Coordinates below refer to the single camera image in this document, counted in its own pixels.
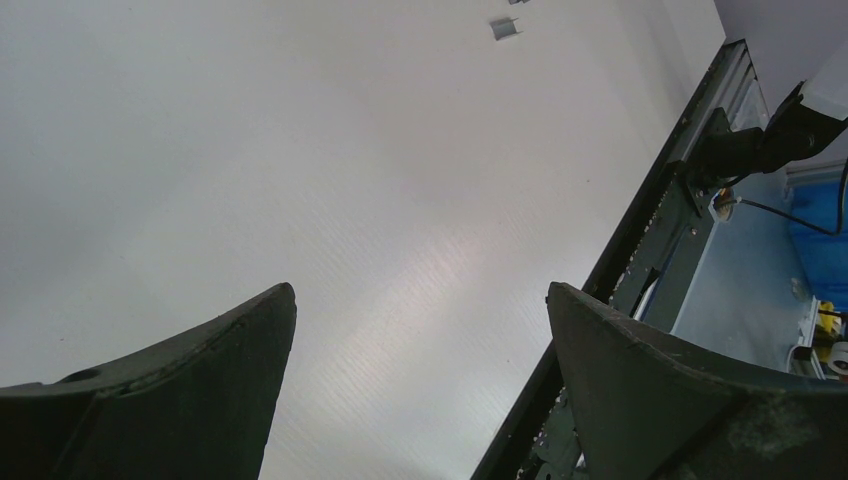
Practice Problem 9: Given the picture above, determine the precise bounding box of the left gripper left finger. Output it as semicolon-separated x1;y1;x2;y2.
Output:
1;283;297;479

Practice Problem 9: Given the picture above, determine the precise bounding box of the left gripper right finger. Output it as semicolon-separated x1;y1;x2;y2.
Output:
547;282;847;479

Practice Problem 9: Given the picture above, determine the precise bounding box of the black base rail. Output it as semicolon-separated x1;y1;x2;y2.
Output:
472;40;756;479

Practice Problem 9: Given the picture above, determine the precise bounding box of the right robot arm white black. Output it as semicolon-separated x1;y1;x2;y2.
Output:
689;44;847;190

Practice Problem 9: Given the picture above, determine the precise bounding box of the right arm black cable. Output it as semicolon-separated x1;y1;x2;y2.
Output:
735;155;848;238

